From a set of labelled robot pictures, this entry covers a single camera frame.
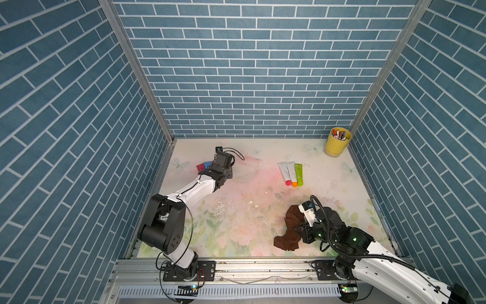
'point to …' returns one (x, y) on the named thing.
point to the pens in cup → (340, 135)
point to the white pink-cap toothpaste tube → (285, 173)
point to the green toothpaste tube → (299, 171)
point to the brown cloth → (290, 239)
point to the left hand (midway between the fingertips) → (228, 167)
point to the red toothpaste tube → (200, 167)
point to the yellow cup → (337, 141)
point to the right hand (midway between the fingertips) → (295, 230)
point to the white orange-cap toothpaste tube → (292, 169)
